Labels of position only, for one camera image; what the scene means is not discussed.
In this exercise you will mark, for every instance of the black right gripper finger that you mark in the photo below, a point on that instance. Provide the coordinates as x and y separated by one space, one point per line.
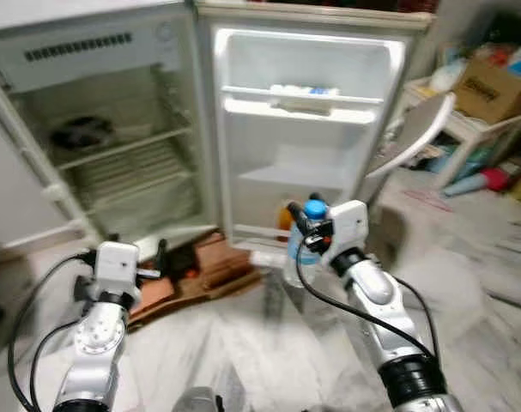
299 219

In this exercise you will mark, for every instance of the clear bottle with blue cap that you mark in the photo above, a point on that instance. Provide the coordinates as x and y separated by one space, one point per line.
301 268

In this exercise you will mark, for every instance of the red brick fridge base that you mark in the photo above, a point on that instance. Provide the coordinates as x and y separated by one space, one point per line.
217 266

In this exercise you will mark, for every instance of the white fridge door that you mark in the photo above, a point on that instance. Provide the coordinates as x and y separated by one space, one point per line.
303 159

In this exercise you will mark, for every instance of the small white fridge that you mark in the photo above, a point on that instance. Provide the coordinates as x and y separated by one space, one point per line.
88 51

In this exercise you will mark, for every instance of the orange bottle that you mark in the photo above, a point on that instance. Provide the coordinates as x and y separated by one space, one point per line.
284 221

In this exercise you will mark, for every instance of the white and blue flat pack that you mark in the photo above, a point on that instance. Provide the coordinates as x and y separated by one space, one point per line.
305 90

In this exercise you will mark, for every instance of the grey robot left knee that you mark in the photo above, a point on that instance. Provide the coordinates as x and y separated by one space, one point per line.
198 400

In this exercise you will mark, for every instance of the dark round bowl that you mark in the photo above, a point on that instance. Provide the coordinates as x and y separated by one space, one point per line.
80 133

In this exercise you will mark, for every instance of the light blue bottle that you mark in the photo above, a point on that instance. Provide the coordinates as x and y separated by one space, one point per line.
464 186

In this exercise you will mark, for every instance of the white plastic rack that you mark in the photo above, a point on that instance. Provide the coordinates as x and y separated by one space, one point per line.
470 130

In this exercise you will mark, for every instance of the white plastic bag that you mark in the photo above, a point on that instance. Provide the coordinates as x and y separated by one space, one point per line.
446 77

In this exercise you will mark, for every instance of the brown cardboard box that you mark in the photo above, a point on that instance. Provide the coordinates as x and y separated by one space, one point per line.
492 93

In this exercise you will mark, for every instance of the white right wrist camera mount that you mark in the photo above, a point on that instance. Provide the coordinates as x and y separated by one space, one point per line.
348 225

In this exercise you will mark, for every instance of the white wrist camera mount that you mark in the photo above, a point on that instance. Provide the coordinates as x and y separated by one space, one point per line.
116 266
348 225

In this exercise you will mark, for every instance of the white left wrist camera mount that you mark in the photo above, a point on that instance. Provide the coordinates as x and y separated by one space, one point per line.
116 266

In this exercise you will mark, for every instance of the grey folding chair white frame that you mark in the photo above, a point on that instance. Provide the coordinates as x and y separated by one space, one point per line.
414 137

